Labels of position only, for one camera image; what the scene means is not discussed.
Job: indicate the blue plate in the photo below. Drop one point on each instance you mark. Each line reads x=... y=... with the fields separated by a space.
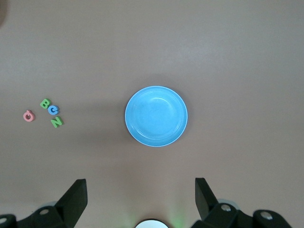
x=156 y=116

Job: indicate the blue foam letter G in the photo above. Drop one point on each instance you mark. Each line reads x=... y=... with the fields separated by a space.
x=50 y=110

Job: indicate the brown table mat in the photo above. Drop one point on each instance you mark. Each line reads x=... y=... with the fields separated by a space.
x=152 y=47

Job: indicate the green foam letter N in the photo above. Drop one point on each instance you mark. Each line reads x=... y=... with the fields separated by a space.
x=57 y=122

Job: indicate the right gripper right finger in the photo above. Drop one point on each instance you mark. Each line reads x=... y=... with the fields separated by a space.
x=209 y=211

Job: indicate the green foam letter B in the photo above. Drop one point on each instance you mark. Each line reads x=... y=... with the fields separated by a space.
x=42 y=104

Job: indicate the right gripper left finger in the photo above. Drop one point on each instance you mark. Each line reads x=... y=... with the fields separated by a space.
x=69 y=209

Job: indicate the pink foam letter Q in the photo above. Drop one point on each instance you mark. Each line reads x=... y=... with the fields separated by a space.
x=25 y=116

